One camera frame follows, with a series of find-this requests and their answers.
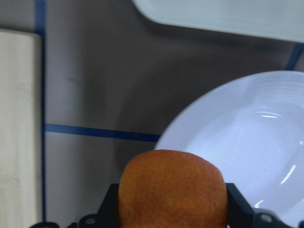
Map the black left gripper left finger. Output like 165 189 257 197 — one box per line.
29 183 121 228

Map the cream bear tray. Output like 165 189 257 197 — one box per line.
133 0 304 43

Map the orange fruit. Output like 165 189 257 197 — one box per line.
118 150 228 228

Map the white round plate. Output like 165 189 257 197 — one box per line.
155 71 304 227

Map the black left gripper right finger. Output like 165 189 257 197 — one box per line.
226 183 289 228

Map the wooden cutting board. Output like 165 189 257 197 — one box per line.
0 29 42 228

